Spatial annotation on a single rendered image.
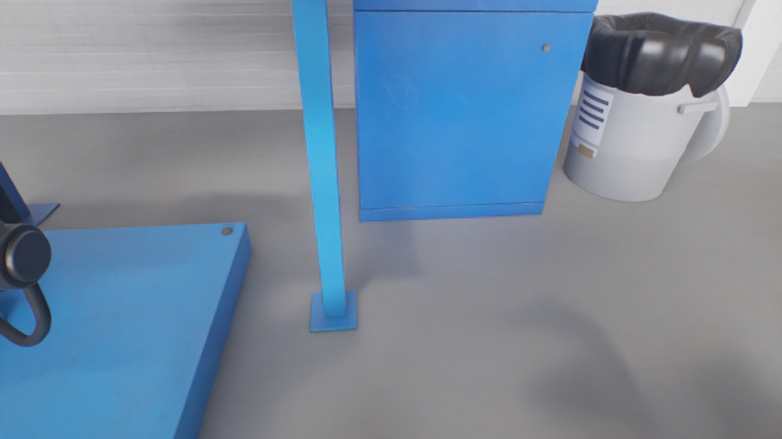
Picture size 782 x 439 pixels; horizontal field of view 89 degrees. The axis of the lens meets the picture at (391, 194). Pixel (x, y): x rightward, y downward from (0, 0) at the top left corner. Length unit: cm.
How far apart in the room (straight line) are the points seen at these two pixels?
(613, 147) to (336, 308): 124
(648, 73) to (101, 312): 180
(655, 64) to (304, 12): 124
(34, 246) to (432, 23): 104
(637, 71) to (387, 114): 88
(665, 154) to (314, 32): 146
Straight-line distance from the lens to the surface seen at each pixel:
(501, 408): 109
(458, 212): 156
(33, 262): 86
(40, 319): 94
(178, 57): 266
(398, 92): 130
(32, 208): 208
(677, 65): 167
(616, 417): 117
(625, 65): 169
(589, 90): 183
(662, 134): 182
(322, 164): 88
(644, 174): 189
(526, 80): 140
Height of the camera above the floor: 92
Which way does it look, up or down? 33 degrees down
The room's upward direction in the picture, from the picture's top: 1 degrees clockwise
